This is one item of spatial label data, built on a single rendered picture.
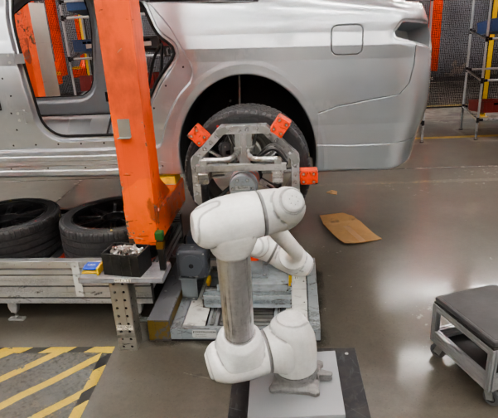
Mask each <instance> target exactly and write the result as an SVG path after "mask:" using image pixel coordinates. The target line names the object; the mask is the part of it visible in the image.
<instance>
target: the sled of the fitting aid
mask: <svg viewBox="0 0 498 418"><path fill-rule="evenodd" d="M217 281H218V271H217V266H211V269H210V273H209V275H208V277H207V281H206V284H205V289H204V292H203V295H202V303H203V308H221V299H220V291H217ZM252 294H253V308H291V307H292V296H293V276H292V275H289V276H288V291H252Z"/></svg>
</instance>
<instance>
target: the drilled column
mask: <svg viewBox="0 0 498 418"><path fill-rule="evenodd" d="M109 292H110V297H111V302H112V306H113V311H114V321H115V326H116V331H117V336H118V345H119V350H134V351H137V350H138V349H139V346H140V344H141V342H142V340H143V336H142V330H141V325H140V319H139V313H138V303H137V297H136V291H135V286H134V284H109Z"/></svg>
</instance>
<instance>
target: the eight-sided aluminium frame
mask: <svg viewBox="0 0 498 418"><path fill-rule="evenodd" d="M270 128H271V126H269V125H268V124H267V123H252V124H221V125H220V126H219V128H217V129H216V131H215V132H214V133H213V134H212V135H211V136H210V137H209V139H208V140H207V141H206V142H205V143H204V144H203V145H202V146H201V148H199V149H198V150H197V151H196V152H195V154H194V155H193V156H192V157H191V174H192V182H193V192H194V196H193V197H194V201H195V202H196V203H197V204H198V205H201V204H202V199H201V185H200V184H199V183H198V173H196V172H195V165H196V164H200V160H201V159H202V158H203V157H204V156H205V155H206V154H207V153H208V151H209V150H210V149H211V148H212V147H213V146H214V145H215V144H216V142H217V141H218V140H219V139H220V138H221V137H222V136H223V135H224V134H248V133H252V134H264V135H265V136H266V137H267V138H268V139H269V140H270V141H271V142H272V143H277V144H279V145H280V146H281V147H282V149H283V151H284V152H285V153H286V155H287V156H288V157H289V158H290V159H291V166H292V187H294V188H296V189H297V190H298V191H300V174H299V163H300V158H299V152H298V151H297V150H296V149H294V148H293V147H292V146H291V145H290V144H289V143H288V142H287V141H286V140H285V139H283V138H279V137H278V136H277V135H276V134H274V133H272V132H271V131H270Z"/></svg>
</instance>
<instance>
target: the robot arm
mask: <svg viewBox="0 0 498 418"><path fill-rule="evenodd" d="M305 211H306V205H305V201H304V198H303V195H302V193H301V192H299V191H298V190H297V189H296V188H294V187H280V188H279V189H277V188H272V189H264V190H258V191H252V192H237V193H232V194H229V195H224V196H222V197H216V198H213V199H211V200H209V201H207V202H204V203H202V204H201V205H199V206H198V207H197V208H195V209H194V211H193V212H192V213H191V216H190V223H191V234H192V238H193V240H194V242H195V243H196V244H197V245H198V246H200V247H202V248H205V249H210V251H211V252H212V254H213V255H214V256H215V257H216V263H217V271H218V280H219V287H220V299H221V308H222V316H223V324H224V326H223V327H222V328H221V329H220V331H219V332H218V335H217V338H216V340H215V341H214V342H212V343H211V344H210V345H209V346H208V347H207V349H206V351H205V362H206V366H207V369H208V372H209V374H210V378H211V379H212V380H215V381H216V382H219V383H225V384H234V383H239V382H246V381H250V380H253V379H256V378H259V377H263V376H266V375H268V374H271V373H274V375H273V381H272V384H271V385H270V387H269V392H270V393H271V394H278V393H285V394H296V395H307V396H313V397H318V396H320V390H319V382H322V381H330V380H332V372H330V371H327V370H323V369H322V368H323V361H322V360H317V342H316V337H315V333H314V331H313V329H312V326H311V324H310V323H309V322H308V320H307V318H306V317H305V316H304V315H303V314H302V313H300V312H298V311H296V310H285V311H283V312H281V313H278V314H277V315H276V316H275V317H274V318H273V319H272V320H271V322H270V324H269V325H268V326H267V327H265V328H263V329H261V330H259V329H258V327H257V326H256V325H254V311H253V294H252V276H251V259H250V256H251V257H253V258H255V259H259V260H263V261H265V262H267V263H269V264H271V265H272V266H273V267H275V268H277V269H279V270H281V271H283V272H285V273H287V274H290V275H293V276H297V277H304V276H306V275H309V274H310V273H311V271H312V268H313V265H314V263H313V259H312V257H311V256H310V255H309V254H308V253H307V252H306V251H305V250H304V249H303V248H302V247H301V246H300V245H299V244H298V242H297V241H296V240H295V239H294V237H293V236H292V235H291V233H290V232H289V231H288V230H290V229H292V228H293V227H295V226H296V225H297V224H298V223H299V222H300V221H301V220H302V218H303V217H304V214H305Z"/></svg>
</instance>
